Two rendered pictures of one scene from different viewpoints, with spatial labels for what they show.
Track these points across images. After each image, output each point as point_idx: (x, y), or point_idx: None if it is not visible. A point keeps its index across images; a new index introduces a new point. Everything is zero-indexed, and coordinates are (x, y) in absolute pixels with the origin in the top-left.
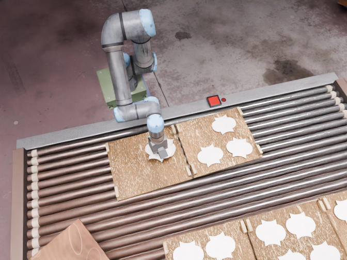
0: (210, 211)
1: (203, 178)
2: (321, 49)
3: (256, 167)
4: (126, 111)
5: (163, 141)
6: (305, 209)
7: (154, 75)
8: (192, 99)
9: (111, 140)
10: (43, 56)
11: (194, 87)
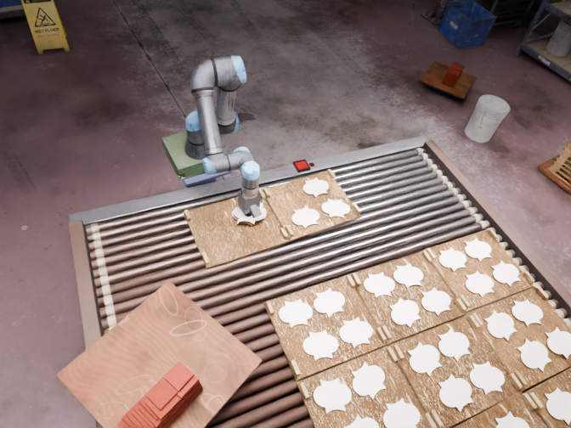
0: (313, 273)
1: (300, 241)
2: (408, 130)
3: (356, 227)
4: (217, 160)
5: (257, 195)
6: (411, 261)
7: None
8: None
9: None
10: (57, 143)
11: None
